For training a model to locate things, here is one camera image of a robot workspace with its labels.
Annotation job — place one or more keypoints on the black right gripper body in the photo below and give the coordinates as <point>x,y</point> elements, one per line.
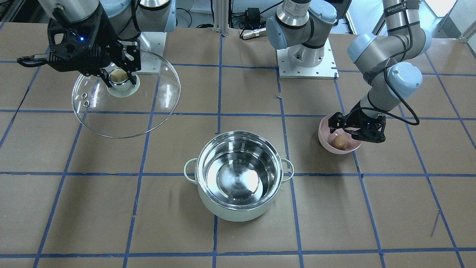
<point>105,44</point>

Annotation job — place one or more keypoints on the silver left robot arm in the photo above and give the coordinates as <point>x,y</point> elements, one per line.
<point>303,26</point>

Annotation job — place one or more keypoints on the silver cylindrical connector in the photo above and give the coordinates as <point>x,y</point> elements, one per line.
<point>255,33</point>

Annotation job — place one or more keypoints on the glass pot lid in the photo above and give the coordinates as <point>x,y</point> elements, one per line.
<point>126,110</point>

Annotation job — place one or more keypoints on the aluminium frame post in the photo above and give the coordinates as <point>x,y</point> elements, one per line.
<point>221,16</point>

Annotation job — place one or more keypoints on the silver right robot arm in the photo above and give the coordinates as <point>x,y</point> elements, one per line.
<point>128,17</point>

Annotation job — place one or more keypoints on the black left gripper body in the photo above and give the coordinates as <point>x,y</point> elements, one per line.
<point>360,118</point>

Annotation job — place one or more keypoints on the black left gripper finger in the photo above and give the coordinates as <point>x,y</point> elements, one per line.
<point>336,121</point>
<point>358,134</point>

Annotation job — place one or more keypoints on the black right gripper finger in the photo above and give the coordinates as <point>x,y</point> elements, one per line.
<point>131,57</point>
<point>97,68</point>

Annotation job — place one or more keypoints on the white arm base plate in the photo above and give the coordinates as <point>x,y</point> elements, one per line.
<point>152,48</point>
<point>300,62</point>

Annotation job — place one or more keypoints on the pale green steel pot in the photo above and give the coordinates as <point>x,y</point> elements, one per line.
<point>238,174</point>

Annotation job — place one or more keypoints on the black power adapter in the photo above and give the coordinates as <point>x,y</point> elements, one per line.
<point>252,15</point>

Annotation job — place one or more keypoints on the pink bowl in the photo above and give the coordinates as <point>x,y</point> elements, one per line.
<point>326,137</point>

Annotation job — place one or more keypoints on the brown egg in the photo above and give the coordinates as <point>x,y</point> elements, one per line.
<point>340,142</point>

